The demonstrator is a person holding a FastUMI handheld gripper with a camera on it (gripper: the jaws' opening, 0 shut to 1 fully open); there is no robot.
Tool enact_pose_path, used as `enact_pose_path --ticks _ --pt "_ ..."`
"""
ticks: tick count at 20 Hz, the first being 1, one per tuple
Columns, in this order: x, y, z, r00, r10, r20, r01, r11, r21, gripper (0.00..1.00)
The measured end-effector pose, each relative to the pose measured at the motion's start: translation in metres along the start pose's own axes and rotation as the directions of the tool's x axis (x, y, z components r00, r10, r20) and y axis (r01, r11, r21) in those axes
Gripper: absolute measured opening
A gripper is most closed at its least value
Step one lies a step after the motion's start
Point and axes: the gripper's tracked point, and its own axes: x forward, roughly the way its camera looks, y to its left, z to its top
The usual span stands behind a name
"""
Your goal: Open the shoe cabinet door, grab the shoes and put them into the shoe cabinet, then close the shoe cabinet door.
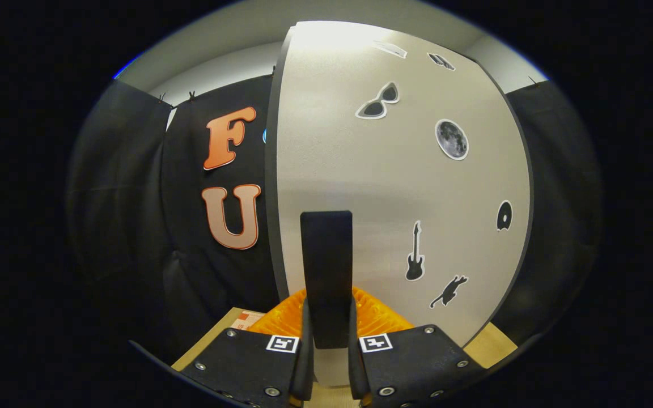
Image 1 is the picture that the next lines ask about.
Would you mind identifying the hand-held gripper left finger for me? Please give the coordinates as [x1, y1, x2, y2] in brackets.
[181, 288, 315, 408]

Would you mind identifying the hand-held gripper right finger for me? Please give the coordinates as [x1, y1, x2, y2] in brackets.
[349, 286, 486, 408]

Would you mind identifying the black cabinet door handle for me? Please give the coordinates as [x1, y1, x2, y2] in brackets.
[300, 210, 354, 350]

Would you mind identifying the beige book with orange label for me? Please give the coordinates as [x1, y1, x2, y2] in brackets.
[229, 309, 266, 332]

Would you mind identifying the row of black cloth clips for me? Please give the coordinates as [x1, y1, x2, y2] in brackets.
[156, 65, 540, 103]

